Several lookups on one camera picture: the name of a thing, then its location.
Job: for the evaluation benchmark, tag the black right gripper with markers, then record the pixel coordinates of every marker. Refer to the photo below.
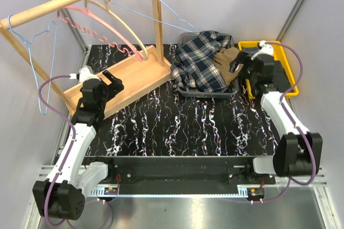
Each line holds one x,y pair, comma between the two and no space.
244,58

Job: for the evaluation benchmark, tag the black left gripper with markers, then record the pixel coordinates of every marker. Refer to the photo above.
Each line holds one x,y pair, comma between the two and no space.
116,85

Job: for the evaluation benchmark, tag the navy plaid skirt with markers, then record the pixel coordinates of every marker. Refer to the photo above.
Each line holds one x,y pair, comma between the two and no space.
194,69

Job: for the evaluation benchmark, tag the light wooden hanger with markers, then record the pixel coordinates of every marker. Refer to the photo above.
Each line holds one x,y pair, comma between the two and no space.
106,8

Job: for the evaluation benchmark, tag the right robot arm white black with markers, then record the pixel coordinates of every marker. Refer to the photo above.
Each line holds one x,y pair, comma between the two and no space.
299,150

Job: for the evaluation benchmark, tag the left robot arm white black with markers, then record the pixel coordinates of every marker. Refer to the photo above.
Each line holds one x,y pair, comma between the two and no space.
62,194

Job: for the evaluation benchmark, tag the tan brown garment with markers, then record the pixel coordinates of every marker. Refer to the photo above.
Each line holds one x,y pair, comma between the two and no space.
222,60

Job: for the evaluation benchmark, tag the blue grey folded cloth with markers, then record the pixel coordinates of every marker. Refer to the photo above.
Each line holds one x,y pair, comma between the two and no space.
250,50

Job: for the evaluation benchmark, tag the wooden clothes rack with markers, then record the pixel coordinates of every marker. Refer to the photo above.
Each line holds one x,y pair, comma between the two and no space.
138,77

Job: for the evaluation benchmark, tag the yellow plastic tray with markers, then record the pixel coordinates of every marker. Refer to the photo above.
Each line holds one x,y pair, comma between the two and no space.
279,55

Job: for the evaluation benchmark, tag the dark grey folded cloth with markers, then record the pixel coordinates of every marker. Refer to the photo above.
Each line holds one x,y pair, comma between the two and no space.
280,79

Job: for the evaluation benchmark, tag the grey plastic bin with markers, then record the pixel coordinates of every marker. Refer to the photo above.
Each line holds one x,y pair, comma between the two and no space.
232,89

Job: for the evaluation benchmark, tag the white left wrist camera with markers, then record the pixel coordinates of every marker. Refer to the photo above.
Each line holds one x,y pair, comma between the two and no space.
85,73

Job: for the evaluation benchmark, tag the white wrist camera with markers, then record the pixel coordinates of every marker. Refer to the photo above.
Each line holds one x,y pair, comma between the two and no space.
264,48
85,73

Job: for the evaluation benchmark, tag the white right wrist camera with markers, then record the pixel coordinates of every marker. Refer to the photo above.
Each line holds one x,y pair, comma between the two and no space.
264,48

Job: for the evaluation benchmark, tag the blue wire hanger right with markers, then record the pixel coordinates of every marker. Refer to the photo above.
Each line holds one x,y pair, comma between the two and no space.
157,15

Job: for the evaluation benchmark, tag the blue wire hanger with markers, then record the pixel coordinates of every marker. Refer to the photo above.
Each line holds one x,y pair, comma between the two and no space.
41,47
157,15

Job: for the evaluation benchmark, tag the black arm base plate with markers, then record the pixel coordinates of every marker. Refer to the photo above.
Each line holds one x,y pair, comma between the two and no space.
178,167

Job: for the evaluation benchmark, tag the blue wire hanger left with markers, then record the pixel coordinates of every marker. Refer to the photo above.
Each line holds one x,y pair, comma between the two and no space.
41,47

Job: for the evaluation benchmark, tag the aluminium mounting rail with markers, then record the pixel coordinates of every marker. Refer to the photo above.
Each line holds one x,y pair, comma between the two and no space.
231,187

